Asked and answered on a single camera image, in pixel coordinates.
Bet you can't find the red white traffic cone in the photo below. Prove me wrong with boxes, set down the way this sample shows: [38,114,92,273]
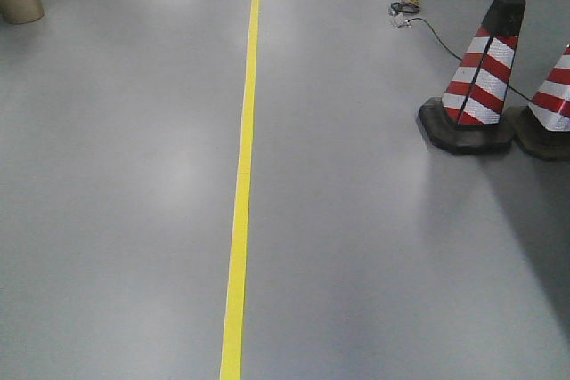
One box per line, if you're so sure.
[504,45,569,161]
[419,0,526,155]

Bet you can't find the black power cable on floor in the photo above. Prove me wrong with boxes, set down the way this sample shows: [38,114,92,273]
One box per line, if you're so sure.
[389,0,535,102]

